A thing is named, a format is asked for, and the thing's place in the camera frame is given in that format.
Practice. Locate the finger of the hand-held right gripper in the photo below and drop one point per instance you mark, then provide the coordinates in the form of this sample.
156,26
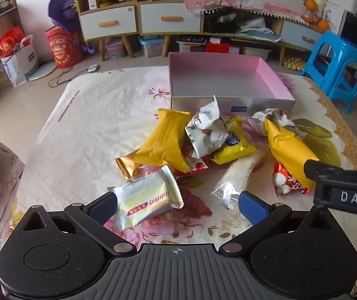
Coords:
312,167

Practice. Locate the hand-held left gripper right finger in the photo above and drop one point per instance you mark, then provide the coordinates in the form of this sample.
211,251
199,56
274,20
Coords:
253,207

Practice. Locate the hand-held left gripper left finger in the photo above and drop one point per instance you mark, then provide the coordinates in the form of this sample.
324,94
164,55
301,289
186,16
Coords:
103,207

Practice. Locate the large yellow snack packet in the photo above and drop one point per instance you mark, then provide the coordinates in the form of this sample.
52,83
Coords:
287,150
166,137

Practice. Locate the red candy packet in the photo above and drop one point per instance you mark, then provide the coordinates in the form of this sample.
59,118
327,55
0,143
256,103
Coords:
286,182

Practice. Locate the clear long wafer packet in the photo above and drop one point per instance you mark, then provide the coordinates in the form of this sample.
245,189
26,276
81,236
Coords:
237,175

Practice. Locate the cream white cake packet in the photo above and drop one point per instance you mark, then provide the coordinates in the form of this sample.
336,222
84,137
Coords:
147,200

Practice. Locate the gold pink biscuit packet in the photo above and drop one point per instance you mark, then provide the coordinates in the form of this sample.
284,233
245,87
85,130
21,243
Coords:
127,165

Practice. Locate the small yellow blue-label packet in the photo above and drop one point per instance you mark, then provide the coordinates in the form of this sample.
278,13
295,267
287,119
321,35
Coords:
234,143

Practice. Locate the red white snack packet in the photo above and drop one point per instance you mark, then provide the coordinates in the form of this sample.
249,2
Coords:
197,164

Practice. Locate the pink cardboard box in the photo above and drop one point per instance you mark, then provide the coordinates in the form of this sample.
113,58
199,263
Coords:
222,75

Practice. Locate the egg tray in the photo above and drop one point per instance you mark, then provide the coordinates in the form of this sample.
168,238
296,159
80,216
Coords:
294,62

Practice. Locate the blue plastic stool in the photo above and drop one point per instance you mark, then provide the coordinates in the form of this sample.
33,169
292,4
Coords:
331,53

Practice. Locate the low wooden stand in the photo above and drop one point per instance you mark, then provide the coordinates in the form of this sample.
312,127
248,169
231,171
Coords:
275,47

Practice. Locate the blue-grey drawer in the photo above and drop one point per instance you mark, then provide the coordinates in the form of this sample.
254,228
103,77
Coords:
301,36

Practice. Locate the black microwave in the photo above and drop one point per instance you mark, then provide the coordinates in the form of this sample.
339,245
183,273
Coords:
354,31

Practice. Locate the orange fruit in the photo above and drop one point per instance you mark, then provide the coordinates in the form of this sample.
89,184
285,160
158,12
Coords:
310,4
324,25

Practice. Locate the round white board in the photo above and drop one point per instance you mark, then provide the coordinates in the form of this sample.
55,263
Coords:
41,72

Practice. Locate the flat red box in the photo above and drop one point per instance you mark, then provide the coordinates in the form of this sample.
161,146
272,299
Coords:
222,47

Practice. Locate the clear storage bin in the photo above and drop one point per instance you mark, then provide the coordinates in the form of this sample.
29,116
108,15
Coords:
115,49

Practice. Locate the red printed bag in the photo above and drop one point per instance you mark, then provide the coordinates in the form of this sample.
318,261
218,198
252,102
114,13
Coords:
62,48

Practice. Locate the white paper bag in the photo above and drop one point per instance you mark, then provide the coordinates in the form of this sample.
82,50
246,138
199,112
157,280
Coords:
20,64

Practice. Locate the blue-lid storage bin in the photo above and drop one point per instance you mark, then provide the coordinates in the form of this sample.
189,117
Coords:
151,47

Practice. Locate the black bag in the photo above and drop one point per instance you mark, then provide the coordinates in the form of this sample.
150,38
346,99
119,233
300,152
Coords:
219,23

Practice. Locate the white drawer with round sticker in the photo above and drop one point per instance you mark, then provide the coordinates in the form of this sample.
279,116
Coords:
108,22

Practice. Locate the red plastic bag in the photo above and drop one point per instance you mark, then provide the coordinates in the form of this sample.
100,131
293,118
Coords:
9,42

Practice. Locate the pink fringed cloth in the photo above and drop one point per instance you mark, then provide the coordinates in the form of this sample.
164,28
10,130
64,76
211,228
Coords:
215,0

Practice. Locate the purple plush toy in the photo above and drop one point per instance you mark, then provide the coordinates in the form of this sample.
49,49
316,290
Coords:
62,12

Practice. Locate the wide white drawer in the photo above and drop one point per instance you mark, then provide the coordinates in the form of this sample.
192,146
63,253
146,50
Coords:
170,18

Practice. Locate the small white box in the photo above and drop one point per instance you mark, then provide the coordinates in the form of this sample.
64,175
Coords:
93,1

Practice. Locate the white power switch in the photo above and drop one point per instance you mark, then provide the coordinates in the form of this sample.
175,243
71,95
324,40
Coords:
92,68

